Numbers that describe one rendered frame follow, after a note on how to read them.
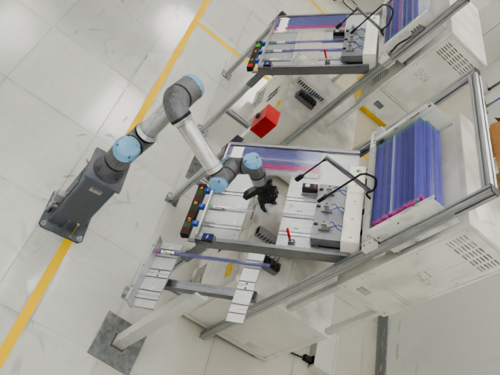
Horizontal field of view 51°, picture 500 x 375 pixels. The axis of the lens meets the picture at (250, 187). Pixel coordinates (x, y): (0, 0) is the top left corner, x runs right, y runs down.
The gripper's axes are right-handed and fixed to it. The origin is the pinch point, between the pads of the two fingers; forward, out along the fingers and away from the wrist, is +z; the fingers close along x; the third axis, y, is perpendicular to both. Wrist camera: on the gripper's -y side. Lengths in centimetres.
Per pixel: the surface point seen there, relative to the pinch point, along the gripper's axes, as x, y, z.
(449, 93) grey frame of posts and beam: 50, 84, -21
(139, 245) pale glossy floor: 8, -92, 32
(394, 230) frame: -23, 61, -10
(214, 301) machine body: -21, -39, 46
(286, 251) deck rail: -21.0, 11.9, 3.9
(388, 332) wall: 50, 32, 190
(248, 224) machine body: 16.9, -22.4, 26.7
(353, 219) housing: -5.7, 41.2, 1.7
